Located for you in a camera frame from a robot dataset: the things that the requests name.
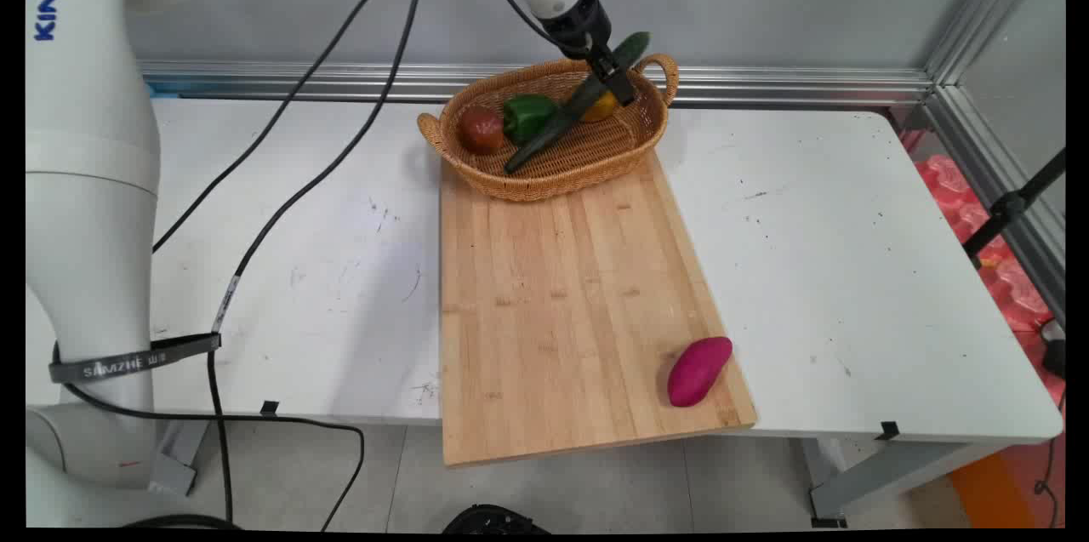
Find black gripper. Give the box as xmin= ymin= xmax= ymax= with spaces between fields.
xmin=539 ymin=0 xmax=638 ymax=108

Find long green cucumber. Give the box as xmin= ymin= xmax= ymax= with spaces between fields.
xmin=504 ymin=31 xmax=652 ymax=175

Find yellow orange fruit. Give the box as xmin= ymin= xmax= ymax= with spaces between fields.
xmin=580 ymin=91 xmax=620 ymax=123

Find green bell pepper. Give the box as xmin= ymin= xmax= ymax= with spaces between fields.
xmin=502 ymin=94 xmax=560 ymax=145

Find woven wicker basket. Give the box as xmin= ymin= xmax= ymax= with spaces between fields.
xmin=416 ymin=54 xmax=680 ymax=203

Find red tomato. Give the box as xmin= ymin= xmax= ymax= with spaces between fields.
xmin=459 ymin=106 xmax=506 ymax=156

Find bamboo cutting board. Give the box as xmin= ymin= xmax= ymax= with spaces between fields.
xmin=439 ymin=149 xmax=759 ymax=468

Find purple sweet potato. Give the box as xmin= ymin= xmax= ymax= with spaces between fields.
xmin=666 ymin=336 xmax=734 ymax=408

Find black tripod leg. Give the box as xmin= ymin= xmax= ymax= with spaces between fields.
xmin=961 ymin=149 xmax=1066 ymax=269

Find red foam mat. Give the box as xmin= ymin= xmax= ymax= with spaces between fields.
xmin=902 ymin=129 xmax=1066 ymax=411

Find black round object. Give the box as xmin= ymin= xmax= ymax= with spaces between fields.
xmin=442 ymin=504 xmax=552 ymax=535

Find grey table leg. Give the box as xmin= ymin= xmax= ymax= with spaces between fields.
xmin=798 ymin=436 xmax=1018 ymax=528
xmin=148 ymin=418 xmax=210 ymax=497

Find black device on mat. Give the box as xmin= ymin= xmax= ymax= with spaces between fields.
xmin=1039 ymin=318 xmax=1067 ymax=379

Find horizontal aluminium frame rail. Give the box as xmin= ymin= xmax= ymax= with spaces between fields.
xmin=139 ymin=60 xmax=935 ymax=107

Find black cable with white label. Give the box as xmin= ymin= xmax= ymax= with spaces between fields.
xmin=206 ymin=0 xmax=431 ymax=528

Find slanted aluminium frame rail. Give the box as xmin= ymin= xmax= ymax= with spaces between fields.
xmin=922 ymin=0 xmax=1066 ymax=326

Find black cable along floor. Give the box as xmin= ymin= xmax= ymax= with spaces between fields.
xmin=51 ymin=341 xmax=367 ymax=533

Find grey velcro strap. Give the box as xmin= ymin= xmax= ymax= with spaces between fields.
xmin=48 ymin=333 xmax=223 ymax=384

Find thin black floor cable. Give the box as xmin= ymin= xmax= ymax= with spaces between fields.
xmin=1033 ymin=389 xmax=1066 ymax=528

